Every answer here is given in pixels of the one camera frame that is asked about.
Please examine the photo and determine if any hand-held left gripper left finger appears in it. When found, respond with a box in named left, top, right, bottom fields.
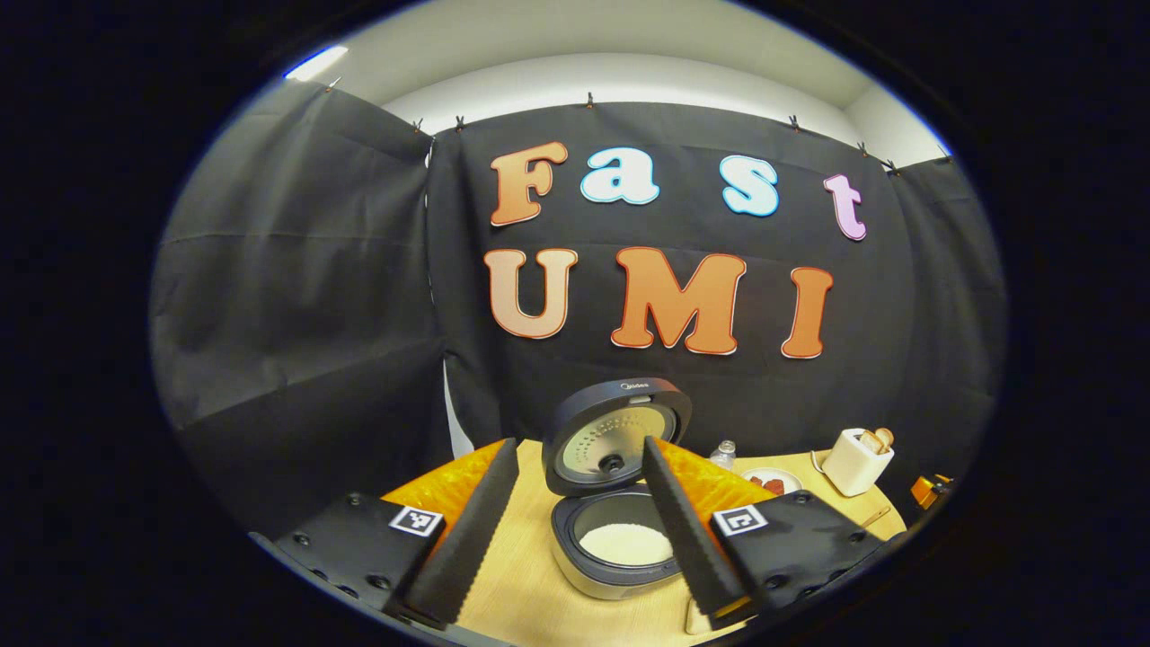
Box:
left=270, top=438, right=520, bottom=630

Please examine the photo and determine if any white round plate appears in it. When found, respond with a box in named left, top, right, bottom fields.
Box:
left=741, top=467, right=804, bottom=498

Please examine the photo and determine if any white toaster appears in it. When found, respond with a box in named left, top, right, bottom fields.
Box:
left=822, top=429, right=896, bottom=498

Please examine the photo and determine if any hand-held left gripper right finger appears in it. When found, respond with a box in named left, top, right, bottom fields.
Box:
left=641, top=436, right=886, bottom=630

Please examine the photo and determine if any ceiling light strip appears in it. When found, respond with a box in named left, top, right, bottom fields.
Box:
left=285, top=45, right=349, bottom=82

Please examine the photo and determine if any dark grey rice cooker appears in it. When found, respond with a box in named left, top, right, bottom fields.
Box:
left=542, top=378, right=694, bottom=601

